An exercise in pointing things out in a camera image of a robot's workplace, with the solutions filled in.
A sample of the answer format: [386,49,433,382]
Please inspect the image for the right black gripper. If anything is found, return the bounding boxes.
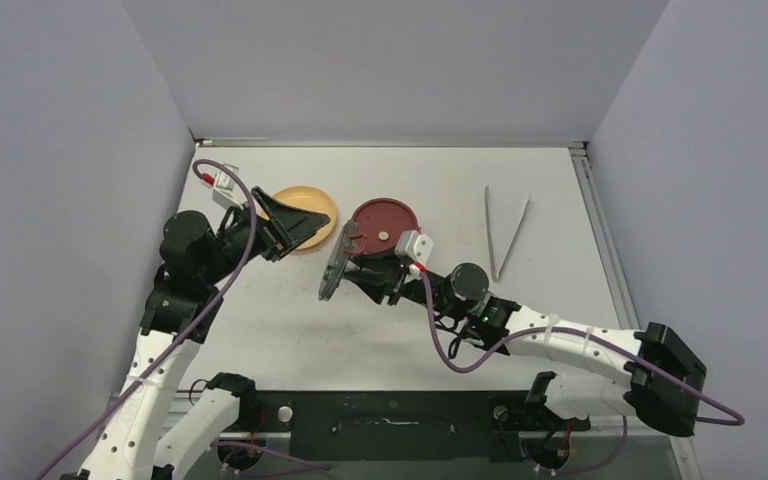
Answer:
[347,245,468,321]

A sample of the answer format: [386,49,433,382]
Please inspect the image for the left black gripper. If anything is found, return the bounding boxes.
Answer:
[200,188,328,286]

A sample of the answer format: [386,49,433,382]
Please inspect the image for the orange plastic plate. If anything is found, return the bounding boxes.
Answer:
[258,186,339,252]

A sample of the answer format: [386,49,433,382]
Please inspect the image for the grey transparent lid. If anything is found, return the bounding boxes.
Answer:
[318,220,366,301]

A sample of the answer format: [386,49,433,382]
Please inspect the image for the red round lid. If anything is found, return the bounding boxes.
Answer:
[352,198,421,254]

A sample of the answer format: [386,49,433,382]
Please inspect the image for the metal tongs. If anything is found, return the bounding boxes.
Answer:
[483,186,533,282]

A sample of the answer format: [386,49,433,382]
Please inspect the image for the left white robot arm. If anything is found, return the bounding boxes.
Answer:
[72,187,331,479]

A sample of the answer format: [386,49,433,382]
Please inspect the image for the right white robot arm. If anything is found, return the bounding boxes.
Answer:
[341,255,707,437]

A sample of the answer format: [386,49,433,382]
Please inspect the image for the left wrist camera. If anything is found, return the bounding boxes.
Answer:
[200,170,242,209]

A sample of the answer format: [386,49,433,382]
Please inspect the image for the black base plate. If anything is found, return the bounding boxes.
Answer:
[221,390,591,462]

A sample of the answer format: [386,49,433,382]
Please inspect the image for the aluminium frame rail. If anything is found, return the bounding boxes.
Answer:
[105,142,695,480]

